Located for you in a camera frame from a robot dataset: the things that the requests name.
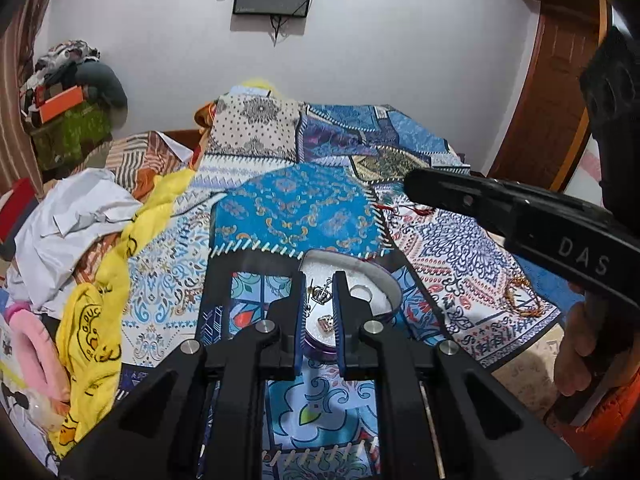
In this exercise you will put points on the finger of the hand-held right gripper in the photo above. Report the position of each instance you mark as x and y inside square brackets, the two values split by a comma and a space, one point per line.
[500, 205]

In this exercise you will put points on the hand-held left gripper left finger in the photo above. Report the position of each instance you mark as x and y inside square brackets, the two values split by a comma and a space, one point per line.
[300, 310]

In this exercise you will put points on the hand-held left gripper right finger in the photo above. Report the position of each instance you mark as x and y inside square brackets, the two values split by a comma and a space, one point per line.
[340, 320]

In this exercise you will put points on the round purple jewelry tin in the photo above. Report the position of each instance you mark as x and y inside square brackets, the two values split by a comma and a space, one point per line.
[382, 285]

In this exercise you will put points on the person's right hand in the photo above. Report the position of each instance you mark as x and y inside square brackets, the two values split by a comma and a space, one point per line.
[580, 345]

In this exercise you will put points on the silver crown pendant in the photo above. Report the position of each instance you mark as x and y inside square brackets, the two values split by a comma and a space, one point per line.
[320, 292]

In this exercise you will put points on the brown wooden door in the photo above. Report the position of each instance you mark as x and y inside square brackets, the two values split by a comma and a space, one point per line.
[550, 85]

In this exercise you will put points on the blue cloth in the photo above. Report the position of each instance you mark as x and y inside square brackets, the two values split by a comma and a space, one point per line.
[550, 280]

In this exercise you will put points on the dotted patterned pillow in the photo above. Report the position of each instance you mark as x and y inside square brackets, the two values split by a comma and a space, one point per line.
[255, 125]

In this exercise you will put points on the yellow printed cloth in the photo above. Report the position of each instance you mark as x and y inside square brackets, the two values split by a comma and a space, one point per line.
[90, 335]

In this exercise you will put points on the orange striped blanket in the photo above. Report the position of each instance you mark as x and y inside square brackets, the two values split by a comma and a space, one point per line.
[145, 160]

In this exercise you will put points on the orange cloth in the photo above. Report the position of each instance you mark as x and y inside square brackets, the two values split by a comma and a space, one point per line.
[600, 430]

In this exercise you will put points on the white crumpled cloth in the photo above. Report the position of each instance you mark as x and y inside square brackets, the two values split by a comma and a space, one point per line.
[75, 210]

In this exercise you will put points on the pink fabric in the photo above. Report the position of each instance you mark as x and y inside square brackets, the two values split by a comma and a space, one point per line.
[35, 340]

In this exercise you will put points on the red cloth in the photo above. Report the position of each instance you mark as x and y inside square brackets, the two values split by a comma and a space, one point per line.
[15, 215]

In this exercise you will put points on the pile of clothes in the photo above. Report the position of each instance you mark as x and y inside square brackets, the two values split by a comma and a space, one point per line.
[75, 110]

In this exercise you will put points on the orange box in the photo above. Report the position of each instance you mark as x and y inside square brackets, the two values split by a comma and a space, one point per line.
[60, 104]

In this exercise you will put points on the striped brown curtain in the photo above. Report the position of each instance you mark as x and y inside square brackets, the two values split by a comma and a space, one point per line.
[20, 85]

